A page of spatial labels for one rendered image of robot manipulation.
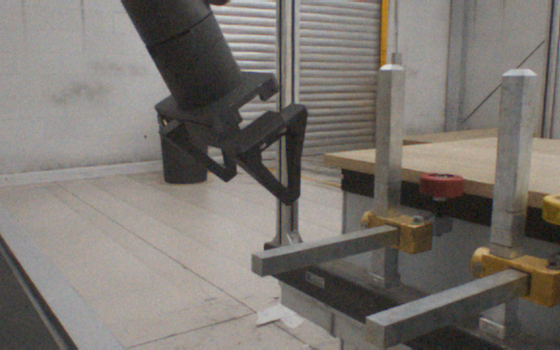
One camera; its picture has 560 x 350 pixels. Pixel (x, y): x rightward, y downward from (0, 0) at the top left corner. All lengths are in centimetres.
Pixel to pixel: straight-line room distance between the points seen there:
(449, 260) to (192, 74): 91
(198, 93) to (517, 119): 54
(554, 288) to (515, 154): 19
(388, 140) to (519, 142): 25
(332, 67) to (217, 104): 757
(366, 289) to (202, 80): 73
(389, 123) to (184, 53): 64
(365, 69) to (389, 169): 741
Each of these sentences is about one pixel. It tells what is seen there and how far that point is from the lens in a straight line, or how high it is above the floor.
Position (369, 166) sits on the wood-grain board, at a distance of 128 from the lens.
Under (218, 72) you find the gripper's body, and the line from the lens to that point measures 42.
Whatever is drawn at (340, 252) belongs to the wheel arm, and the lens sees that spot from 92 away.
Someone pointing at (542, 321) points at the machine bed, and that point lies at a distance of 115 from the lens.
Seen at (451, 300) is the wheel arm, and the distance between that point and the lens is 73.
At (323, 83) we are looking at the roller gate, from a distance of 788.
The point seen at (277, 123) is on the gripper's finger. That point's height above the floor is 106.
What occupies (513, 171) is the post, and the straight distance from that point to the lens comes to 86.
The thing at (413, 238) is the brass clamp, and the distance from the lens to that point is 98.
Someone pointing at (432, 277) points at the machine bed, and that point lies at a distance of 128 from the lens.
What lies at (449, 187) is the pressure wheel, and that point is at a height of 89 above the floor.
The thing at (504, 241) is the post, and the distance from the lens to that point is 88.
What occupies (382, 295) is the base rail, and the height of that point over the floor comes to 70.
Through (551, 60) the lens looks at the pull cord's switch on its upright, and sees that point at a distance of 207.
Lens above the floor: 109
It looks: 11 degrees down
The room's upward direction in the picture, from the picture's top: straight up
